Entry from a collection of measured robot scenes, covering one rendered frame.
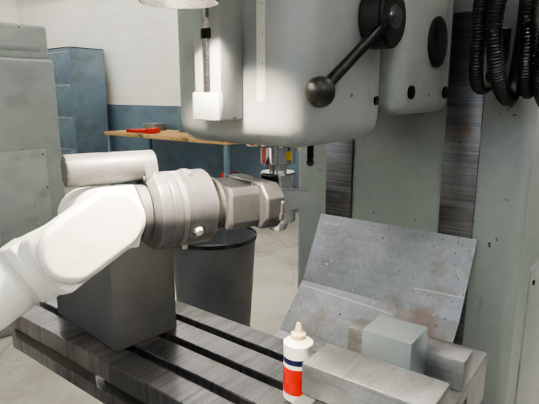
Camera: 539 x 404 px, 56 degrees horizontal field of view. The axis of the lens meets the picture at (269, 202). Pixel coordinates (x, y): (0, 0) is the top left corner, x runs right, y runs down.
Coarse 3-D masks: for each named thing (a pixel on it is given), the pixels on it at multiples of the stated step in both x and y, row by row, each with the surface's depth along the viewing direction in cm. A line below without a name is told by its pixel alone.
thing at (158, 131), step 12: (180, 120) 637; (108, 132) 652; (120, 132) 637; (132, 132) 636; (144, 132) 631; (156, 132) 623; (168, 132) 636; (180, 132) 636; (108, 144) 660; (228, 144) 528; (228, 156) 536; (228, 168) 538; (264, 168) 589
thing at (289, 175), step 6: (264, 174) 64; (270, 174) 64; (276, 174) 64; (282, 174) 64; (288, 174) 64; (294, 174) 65; (270, 180) 64; (276, 180) 64; (282, 180) 64; (288, 180) 64
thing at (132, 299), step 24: (120, 264) 79; (144, 264) 82; (168, 264) 86; (96, 288) 82; (120, 288) 80; (144, 288) 83; (168, 288) 87; (72, 312) 91; (96, 312) 84; (120, 312) 80; (144, 312) 84; (168, 312) 87; (96, 336) 85; (120, 336) 81; (144, 336) 84
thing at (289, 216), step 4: (280, 184) 64; (284, 184) 64; (288, 184) 64; (292, 184) 65; (292, 188) 65; (288, 212) 65; (292, 212) 65; (288, 216) 65; (292, 216) 66; (284, 220) 65; (288, 220) 65; (292, 220) 66
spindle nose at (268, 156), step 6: (264, 150) 63; (270, 150) 63; (276, 150) 63; (282, 150) 63; (288, 150) 63; (294, 150) 64; (264, 156) 64; (270, 156) 63; (276, 156) 63; (282, 156) 63; (294, 156) 64; (264, 162) 64; (270, 162) 63; (276, 162) 63; (282, 162) 63; (288, 162) 63; (294, 162) 64
